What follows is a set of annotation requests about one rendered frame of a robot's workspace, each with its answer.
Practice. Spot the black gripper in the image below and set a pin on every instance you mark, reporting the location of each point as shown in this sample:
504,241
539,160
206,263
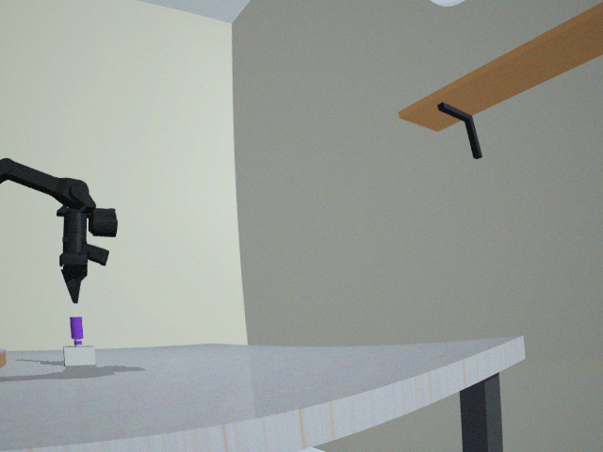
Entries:
75,263

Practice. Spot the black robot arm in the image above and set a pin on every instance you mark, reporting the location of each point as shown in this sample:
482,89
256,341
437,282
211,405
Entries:
73,193

